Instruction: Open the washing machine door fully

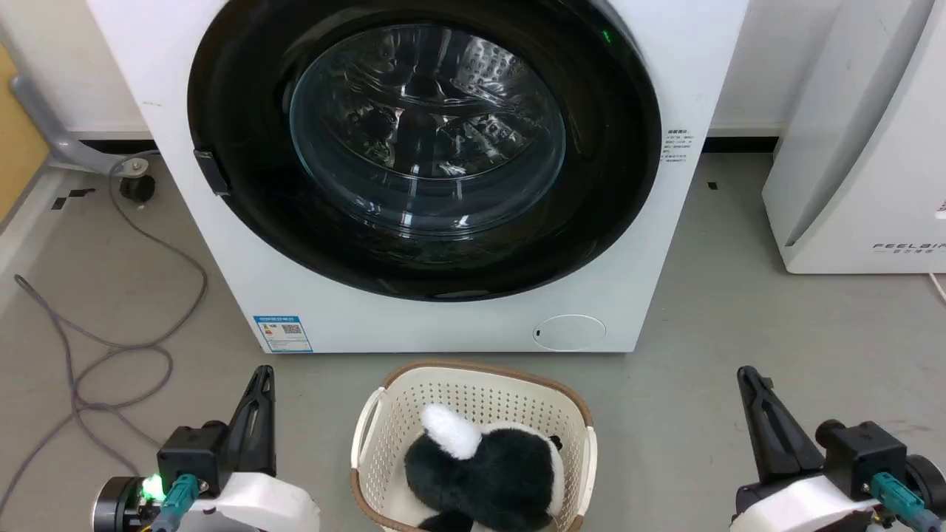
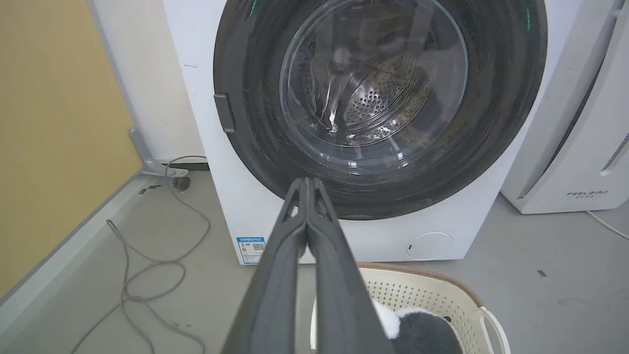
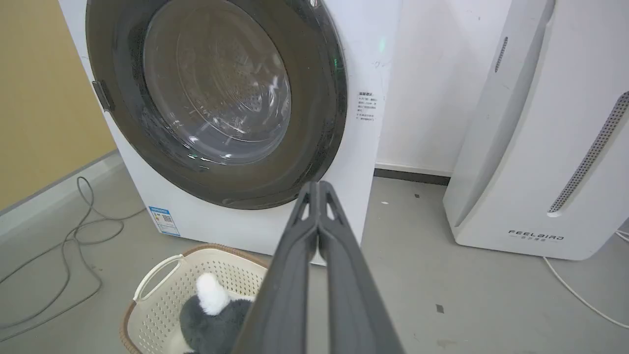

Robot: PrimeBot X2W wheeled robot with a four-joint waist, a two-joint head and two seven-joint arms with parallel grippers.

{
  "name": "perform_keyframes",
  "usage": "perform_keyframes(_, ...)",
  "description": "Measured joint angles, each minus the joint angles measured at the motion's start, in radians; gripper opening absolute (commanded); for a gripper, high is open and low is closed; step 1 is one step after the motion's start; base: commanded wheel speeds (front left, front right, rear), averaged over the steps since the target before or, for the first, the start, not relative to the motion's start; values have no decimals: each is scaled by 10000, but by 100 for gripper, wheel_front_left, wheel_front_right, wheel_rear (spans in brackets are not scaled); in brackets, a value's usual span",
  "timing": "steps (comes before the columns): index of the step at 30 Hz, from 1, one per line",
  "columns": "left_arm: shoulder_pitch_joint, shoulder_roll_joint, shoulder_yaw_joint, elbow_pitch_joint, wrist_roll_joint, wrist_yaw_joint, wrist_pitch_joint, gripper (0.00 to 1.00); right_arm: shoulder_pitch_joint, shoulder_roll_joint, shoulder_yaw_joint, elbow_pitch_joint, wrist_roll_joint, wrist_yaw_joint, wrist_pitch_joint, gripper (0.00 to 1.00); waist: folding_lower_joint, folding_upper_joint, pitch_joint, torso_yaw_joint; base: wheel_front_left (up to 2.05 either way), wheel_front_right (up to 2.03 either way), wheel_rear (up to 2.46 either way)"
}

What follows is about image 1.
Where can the black caster wheel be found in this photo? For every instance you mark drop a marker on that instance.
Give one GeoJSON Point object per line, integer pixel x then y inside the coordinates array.
{"type": "Point", "coordinates": [137, 189]}

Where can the black and white plush toy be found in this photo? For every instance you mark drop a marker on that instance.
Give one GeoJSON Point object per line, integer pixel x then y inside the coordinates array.
{"type": "Point", "coordinates": [488, 473]}

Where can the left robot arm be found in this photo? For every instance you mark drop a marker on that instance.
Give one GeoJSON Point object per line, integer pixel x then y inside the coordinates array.
{"type": "Point", "coordinates": [118, 506]}

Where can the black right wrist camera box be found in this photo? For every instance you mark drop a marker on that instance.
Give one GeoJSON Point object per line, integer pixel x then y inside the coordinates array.
{"type": "Point", "coordinates": [861, 454]}

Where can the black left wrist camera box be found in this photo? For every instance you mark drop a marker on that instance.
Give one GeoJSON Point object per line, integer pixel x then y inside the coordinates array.
{"type": "Point", "coordinates": [191, 454]}

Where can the round black glass washer door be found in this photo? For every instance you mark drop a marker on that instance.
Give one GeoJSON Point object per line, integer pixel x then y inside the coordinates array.
{"type": "Point", "coordinates": [236, 111]}

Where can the grey chair base leg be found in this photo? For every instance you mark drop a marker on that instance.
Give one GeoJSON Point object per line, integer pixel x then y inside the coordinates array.
{"type": "Point", "coordinates": [59, 144]}

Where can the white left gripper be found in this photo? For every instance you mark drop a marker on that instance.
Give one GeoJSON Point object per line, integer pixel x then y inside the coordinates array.
{"type": "Point", "coordinates": [259, 504]}

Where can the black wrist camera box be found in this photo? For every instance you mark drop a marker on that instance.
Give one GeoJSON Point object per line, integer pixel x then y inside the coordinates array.
{"type": "Point", "coordinates": [861, 454]}
{"type": "Point", "coordinates": [191, 454]}

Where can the yellow wooden board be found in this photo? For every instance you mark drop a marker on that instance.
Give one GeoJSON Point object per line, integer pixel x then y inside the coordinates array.
{"type": "Point", "coordinates": [18, 140]}

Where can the white air purifier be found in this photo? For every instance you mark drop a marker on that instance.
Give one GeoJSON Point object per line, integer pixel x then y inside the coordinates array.
{"type": "Point", "coordinates": [872, 162]}

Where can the small printed warning label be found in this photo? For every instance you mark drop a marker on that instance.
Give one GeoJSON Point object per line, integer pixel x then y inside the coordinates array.
{"type": "Point", "coordinates": [676, 146]}

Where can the white front-load washing machine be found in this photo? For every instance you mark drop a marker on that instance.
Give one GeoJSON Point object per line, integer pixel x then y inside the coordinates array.
{"type": "Point", "coordinates": [443, 325]}

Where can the blue energy label sticker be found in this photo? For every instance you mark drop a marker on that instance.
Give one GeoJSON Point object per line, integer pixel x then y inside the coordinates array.
{"type": "Point", "coordinates": [282, 334]}

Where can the cream perforated laundry basket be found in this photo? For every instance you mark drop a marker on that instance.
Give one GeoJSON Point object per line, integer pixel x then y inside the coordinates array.
{"type": "Point", "coordinates": [384, 428]}

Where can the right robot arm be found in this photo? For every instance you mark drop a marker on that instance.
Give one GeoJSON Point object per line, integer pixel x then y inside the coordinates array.
{"type": "Point", "coordinates": [930, 484]}

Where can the oval white filter cover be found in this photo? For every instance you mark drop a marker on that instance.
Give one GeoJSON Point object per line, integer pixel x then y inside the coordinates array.
{"type": "Point", "coordinates": [569, 332]}

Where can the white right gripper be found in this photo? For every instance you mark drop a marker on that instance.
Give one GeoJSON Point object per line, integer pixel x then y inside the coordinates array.
{"type": "Point", "coordinates": [798, 510]}

